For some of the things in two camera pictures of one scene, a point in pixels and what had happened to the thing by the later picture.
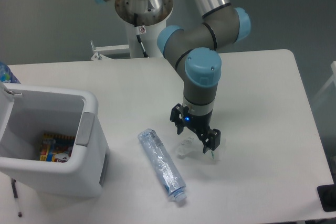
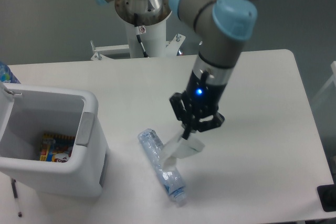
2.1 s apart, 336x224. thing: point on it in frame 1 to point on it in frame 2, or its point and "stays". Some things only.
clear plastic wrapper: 189,148 to 178,149
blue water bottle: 6,75 stays
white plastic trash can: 27,112 stays
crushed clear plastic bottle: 173,183 stays
